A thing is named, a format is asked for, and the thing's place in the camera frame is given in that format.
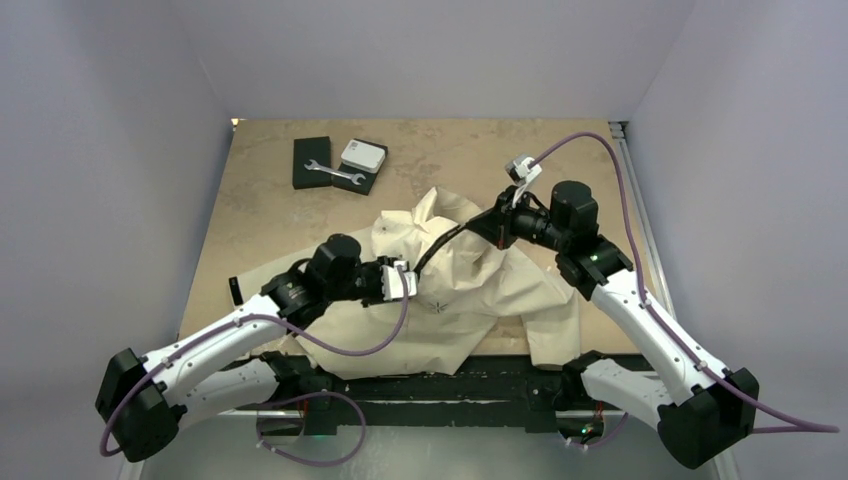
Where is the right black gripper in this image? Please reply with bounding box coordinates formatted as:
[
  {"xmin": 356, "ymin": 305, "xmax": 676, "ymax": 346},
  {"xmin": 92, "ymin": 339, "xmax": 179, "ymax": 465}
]
[{"xmin": 469, "ymin": 184, "xmax": 570, "ymax": 252}]

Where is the beige jacket with black lining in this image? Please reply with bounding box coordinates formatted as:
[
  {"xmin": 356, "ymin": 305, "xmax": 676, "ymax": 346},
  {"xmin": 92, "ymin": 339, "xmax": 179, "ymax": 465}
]
[{"xmin": 228, "ymin": 186, "xmax": 583, "ymax": 380}]

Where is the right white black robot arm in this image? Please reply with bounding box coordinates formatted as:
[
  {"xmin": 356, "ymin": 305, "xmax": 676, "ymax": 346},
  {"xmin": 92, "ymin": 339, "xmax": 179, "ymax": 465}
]
[{"xmin": 466, "ymin": 181, "xmax": 759, "ymax": 469}]

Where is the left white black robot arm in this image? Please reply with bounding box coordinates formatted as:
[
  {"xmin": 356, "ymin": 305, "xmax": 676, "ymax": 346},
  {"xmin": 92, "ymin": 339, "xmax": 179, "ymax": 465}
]
[{"xmin": 95, "ymin": 234, "xmax": 418, "ymax": 462}]

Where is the white tag black card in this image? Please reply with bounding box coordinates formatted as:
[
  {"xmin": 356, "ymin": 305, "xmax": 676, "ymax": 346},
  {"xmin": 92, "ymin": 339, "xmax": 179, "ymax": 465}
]
[{"xmin": 340, "ymin": 138, "xmax": 388, "ymax": 174}]

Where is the silver open-end wrench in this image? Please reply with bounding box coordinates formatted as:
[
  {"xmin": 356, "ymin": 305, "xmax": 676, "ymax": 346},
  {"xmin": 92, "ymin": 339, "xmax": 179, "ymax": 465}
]
[{"xmin": 303, "ymin": 159, "xmax": 365, "ymax": 185}]

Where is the black pouch with wrench logo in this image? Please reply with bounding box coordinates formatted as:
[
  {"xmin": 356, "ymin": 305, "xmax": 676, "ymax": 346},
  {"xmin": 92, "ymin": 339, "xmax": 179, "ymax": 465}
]
[{"xmin": 292, "ymin": 136, "xmax": 332, "ymax": 190}]

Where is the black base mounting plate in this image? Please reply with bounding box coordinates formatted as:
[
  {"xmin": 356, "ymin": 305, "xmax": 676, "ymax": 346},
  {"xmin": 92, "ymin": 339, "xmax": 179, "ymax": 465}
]
[{"xmin": 165, "ymin": 354, "xmax": 654, "ymax": 435}]

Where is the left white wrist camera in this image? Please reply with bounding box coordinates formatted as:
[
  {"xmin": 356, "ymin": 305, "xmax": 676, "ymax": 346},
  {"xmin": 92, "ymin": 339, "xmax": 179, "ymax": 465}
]
[{"xmin": 381, "ymin": 259, "xmax": 418, "ymax": 301}]

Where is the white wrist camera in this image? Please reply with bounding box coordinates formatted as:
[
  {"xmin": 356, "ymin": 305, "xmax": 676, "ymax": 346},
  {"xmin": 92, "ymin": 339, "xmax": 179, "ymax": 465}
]
[
  {"xmin": 505, "ymin": 155, "xmax": 542, "ymax": 205},
  {"xmin": 381, "ymin": 259, "xmax": 418, "ymax": 301}
]

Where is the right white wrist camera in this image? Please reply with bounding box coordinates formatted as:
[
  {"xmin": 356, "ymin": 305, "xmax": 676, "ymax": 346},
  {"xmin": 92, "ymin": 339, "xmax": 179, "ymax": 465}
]
[{"xmin": 505, "ymin": 155, "xmax": 542, "ymax": 205}]

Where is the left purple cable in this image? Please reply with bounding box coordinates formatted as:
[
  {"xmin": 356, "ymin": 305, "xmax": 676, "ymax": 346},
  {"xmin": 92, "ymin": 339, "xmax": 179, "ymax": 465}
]
[{"xmin": 99, "ymin": 264, "xmax": 412, "ymax": 465}]

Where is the purple cable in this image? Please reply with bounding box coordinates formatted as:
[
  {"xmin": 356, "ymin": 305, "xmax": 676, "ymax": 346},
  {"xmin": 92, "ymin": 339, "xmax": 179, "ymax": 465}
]
[
  {"xmin": 99, "ymin": 264, "xmax": 412, "ymax": 465},
  {"xmin": 529, "ymin": 131, "xmax": 841, "ymax": 452}
]

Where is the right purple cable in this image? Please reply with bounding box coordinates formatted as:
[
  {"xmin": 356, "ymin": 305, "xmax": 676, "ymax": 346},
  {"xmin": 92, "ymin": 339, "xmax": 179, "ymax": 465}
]
[{"xmin": 529, "ymin": 131, "xmax": 841, "ymax": 452}]

